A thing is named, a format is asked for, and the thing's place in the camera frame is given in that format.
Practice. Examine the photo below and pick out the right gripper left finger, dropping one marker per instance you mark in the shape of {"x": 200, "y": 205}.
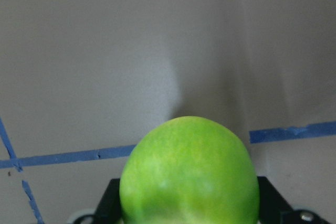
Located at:
{"x": 109, "y": 207}

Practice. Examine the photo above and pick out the green apple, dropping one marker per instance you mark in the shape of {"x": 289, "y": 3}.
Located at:
{"x": 189, "y": 170}

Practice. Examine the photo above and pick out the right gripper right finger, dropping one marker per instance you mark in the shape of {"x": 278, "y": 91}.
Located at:
{"x": 273, "y": 207}

